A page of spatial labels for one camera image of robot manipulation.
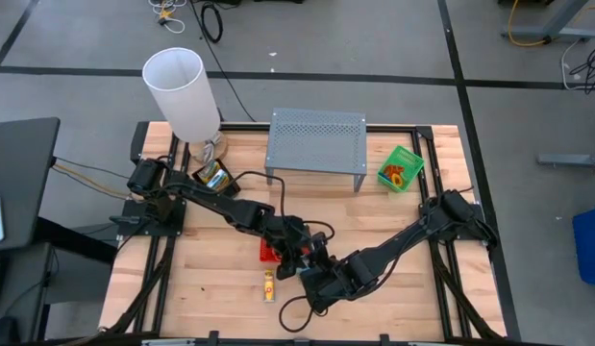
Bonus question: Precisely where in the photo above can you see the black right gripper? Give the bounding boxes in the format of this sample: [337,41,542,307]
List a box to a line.
[299,262,359,314]

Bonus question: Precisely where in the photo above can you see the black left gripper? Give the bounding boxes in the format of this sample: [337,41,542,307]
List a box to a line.
[263,213,331,282]

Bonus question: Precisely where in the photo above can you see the red plastic basket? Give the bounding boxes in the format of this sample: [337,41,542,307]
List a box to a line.
[259,236,311,263]

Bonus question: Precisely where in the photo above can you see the snack bag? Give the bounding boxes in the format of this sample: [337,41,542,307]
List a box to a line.
[262,268,277,304]

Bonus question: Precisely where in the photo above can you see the black plastic basket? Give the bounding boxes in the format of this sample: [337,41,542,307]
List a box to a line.
[191,158,242,199]

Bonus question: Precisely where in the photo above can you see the green plastic basket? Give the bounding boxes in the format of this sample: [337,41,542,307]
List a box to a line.
[377,144,426,194]

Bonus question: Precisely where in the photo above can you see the black side desk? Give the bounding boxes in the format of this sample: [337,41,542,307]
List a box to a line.
[0,116,62,257]

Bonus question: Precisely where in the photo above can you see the grey perforated metal shelf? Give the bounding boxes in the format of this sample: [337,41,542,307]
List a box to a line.
[264,107,368,193]

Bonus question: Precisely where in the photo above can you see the white cylindrical table lamp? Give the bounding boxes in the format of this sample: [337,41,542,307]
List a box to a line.
[141,46,229,167]

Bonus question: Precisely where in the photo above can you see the blue storage bin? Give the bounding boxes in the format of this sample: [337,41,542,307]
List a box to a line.
[571,201,595,288]

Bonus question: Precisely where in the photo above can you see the grey floor foot bar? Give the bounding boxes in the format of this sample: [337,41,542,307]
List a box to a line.
[537,152,595,168]

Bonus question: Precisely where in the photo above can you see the grey table stand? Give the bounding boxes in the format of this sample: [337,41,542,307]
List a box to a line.
[500,0,595,42]

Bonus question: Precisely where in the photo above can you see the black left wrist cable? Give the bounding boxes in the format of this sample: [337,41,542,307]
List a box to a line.
[229,170,336,241]

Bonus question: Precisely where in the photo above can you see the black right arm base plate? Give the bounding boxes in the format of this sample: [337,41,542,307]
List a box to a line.
[420,203,486,241]

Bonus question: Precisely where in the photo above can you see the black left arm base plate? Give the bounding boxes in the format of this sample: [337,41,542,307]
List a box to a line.
[117,199,186,237]

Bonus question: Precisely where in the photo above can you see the black lamp cord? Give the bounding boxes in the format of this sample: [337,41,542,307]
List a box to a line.
[187,0,258,124]

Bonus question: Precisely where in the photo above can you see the left arm supply cables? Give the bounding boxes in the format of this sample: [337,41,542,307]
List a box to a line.
[53,156,135,199]

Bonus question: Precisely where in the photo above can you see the black coiled floor cable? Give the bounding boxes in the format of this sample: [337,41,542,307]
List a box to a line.
[200,2,225,44]

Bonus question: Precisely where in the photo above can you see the white floor cable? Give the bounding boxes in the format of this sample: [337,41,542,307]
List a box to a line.
[147,0,188,36]

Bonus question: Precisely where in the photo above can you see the yellow floor cable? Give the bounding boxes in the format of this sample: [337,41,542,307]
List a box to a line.
[507,0,551,49]

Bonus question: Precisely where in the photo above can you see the black floor cable tangle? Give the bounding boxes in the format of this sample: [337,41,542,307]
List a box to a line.
[568,39,595,95]

